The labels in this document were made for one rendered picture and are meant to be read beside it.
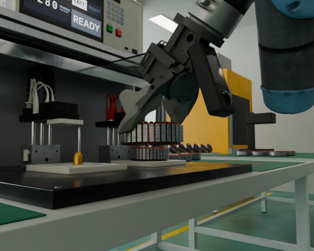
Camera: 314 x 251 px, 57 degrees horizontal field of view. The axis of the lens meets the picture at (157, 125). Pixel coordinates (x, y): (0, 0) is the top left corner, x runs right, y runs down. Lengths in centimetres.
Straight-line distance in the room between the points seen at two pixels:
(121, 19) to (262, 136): 520
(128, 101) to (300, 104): 25
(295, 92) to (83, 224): 31
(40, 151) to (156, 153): 29
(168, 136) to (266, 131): 555
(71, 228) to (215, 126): 405
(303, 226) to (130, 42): 115
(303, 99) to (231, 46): 614
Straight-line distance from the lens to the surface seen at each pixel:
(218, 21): 44
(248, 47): 640
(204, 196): 55
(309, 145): 580
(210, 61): 44
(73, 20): 87
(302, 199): 158
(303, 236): 162
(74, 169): 55
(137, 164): 75
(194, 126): 449
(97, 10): 94
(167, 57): 46
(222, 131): 427
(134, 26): 105
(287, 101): 44
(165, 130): 45
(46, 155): 75
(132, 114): 44
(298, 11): 36
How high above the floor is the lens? 82
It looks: 4 degrees up
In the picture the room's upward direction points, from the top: straight up
